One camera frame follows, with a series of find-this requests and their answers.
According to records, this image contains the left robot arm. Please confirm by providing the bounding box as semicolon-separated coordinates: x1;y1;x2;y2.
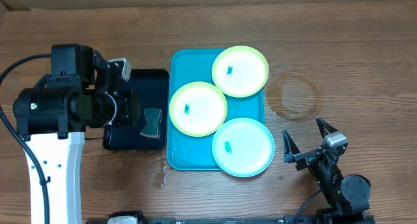
13;44;141;223

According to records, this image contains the light blue plate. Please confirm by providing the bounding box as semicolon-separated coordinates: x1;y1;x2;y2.
212;118;275;178

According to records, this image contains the teal plastic tray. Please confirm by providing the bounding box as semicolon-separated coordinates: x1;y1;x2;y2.
166;49;265;171

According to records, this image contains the black plastic tray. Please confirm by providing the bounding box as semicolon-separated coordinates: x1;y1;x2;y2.
103;69;169;151

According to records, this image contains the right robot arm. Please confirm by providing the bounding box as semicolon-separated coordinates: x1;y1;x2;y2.
282;117;375;223

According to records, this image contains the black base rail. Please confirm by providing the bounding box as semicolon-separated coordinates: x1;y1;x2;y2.
85;210;376;224

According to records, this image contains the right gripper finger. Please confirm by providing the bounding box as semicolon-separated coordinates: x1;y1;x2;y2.
282;130;300;162
316;117;337;139

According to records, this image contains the yellow-green plate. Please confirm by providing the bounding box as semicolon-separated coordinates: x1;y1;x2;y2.
169;81;228;137
212;46;269;98

